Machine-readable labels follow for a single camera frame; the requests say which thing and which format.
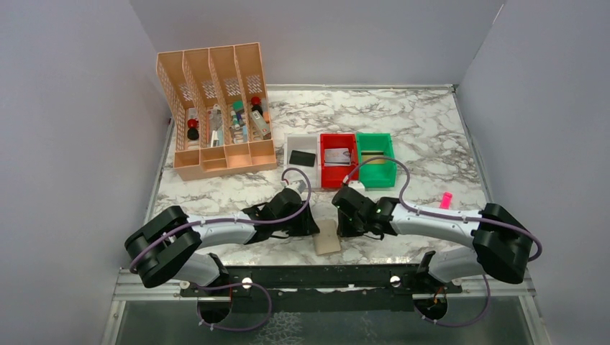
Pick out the red plastic bin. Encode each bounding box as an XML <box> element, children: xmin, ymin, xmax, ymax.
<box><xmin>319</xmin><ymin>133</ymin><xmax>358</xmax><ymax>189</ymax></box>

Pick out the red black stamp right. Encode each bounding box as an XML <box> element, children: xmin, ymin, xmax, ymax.
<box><xmin>250</xmin><ymin>96</ymin><xmax>264</xmax><ymax>115</ymax></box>

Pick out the green plastic bin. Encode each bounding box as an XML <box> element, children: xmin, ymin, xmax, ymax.
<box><xmin>356</xmin><ymin>133</ymin><xmax>397</xmax><ymax>189</ymax></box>

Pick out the black card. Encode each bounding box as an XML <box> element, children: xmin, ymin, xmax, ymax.
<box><xmin>288</xmin><ymin>150</ymin><xmax>317</xmax><ymax>167</ymax></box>

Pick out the green eraser block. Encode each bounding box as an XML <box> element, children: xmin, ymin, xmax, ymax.
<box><xmin>232</xmin><ymin>101</ymin><xmax>245</xmax><ymax>112</ymax></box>

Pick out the red black stamp left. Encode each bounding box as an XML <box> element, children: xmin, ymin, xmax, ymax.
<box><xmin>186</xmin><ymin>119</ymin><xmax>199</xmax><ymax>141</ymax></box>

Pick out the gold striped card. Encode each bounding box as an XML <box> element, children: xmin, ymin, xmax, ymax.
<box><xmin>361</xmin><ymin>150</ymin><xmax>386</xmax><ymax>165</ymax></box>

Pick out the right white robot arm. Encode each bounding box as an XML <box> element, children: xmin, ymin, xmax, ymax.
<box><xmin>332</xmin><ymin>186</ymin><xmax>535</xmax><ymax>285</ymax></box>

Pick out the black mounting rail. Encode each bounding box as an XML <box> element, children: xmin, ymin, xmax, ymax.
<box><xmin>180</xmin><ymin>264</ymin><xmax>462</xmax><ymax>313</ymax></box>

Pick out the red black stamp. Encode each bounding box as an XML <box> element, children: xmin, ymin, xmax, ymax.
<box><xmin>250</xmin><ymin>96</ymin><xmax>264</xmax><ymax>115</ymax></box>
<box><xmin>186</xmin><ymin>119</ymin><xmax>199</xmax><ymax>141</ymax></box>

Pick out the pink marker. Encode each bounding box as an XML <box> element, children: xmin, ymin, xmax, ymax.
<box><xmin>440</xmin><ymin>192</ymin><xmax>453</xmax><ymax>209</ymax></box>

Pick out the white plastic bin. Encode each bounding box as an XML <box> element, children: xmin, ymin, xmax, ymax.
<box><xmin>284</xmin><ymin>134</ymin><xmax>322</xmax><ymax>189</ymax></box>

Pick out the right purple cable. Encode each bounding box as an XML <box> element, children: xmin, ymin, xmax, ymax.
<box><xmin>342</xmin><ymin>156</ymin><xmax>543</xmax><ymax>263</ymax></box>

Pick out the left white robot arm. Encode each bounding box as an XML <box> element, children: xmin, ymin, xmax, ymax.
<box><xmin>124</xmin><ymin>188</ymin><xmax>319</xmax><ymax>288</ymax></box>

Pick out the light blue stapler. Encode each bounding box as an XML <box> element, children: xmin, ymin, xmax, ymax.
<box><xmin>210</xmin><ymin>129</ymin><xmax>224</xmax><ymax>147</ymax></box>

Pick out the peach plastic desk organizer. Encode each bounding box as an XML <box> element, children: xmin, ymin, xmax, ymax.
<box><xmin>156</xmin><ymin>42</ymin><xmax>278</xmax><ymax>181</ymax></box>

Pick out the grey staples box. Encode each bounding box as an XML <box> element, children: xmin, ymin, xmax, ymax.
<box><xmin>250</xmin><ymin>110</ymin><xmax>272</xmax><ymax>139</ymax></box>

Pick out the green white glue stick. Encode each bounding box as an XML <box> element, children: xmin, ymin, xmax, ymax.
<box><xmin>230</xmin><ymin>110</ymin><xmax>240</xmax><ymax>130</ymax></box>

